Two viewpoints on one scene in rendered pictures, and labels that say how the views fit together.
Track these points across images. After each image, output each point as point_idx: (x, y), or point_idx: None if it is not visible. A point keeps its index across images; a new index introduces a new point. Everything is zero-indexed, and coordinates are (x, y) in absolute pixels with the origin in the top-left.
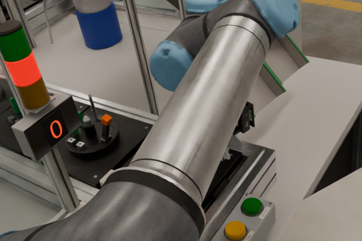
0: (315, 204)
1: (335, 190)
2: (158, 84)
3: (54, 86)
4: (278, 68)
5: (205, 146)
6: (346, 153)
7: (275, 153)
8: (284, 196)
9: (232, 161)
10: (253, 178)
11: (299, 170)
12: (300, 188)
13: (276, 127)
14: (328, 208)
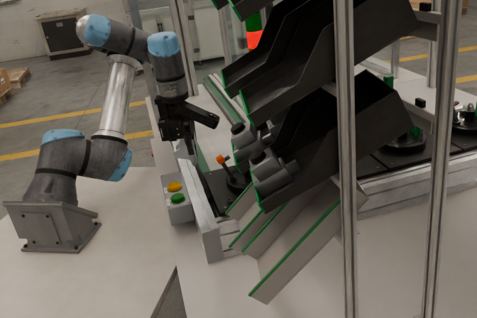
0: (163, 268)
1: (157, 287)
2: (458, 264)
3: (460, 160)
4: (272, 266)
5: (82, 25)
6: None
7: (201, 235)
8: (190, 258)
9: (218, 205)
10: (194, 210)
11: (198, 282)
12: (184, 270)
13: (262, 305)
14: (152, 272)
